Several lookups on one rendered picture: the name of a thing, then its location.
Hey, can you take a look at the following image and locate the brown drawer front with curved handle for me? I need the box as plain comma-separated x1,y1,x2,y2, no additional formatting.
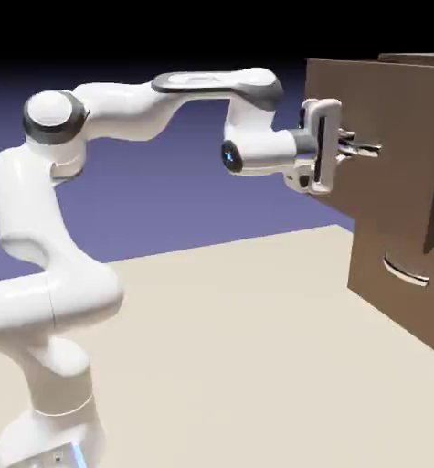
346,202,434,362

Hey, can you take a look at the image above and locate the curved silver drawer handle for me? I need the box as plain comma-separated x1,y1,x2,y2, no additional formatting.
382,251,430,289

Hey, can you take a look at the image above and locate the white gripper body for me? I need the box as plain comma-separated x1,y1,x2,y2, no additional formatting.
301,97,344,196

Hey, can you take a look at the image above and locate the brown wooden cabinet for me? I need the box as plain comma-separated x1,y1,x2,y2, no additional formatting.
305,52,434,362

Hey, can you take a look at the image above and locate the straight silver drawer handle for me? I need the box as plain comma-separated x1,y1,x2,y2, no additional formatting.
342,138,383,159

